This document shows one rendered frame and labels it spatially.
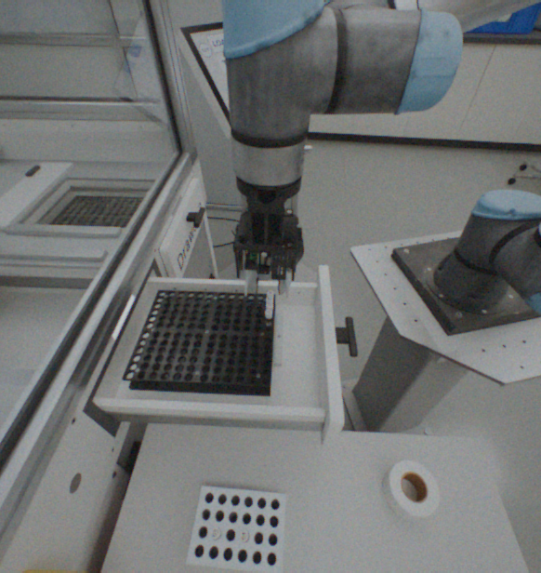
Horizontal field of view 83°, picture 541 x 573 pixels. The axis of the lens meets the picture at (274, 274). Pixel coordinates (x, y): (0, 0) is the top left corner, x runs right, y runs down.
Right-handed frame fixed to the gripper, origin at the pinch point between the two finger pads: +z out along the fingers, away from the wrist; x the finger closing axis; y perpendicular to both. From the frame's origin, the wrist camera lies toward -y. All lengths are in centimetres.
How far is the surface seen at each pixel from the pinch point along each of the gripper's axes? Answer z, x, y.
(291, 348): 13.8, 4.6, 3.1
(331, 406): 4.5, 9.4, 17.0
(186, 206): 5.3, -21.1, -28.3
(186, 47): -17, -28, -74
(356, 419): 95, 36, -14
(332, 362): 4.5, 10.0, 10.6
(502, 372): 20, 47, 2
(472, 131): 74, 178, -275
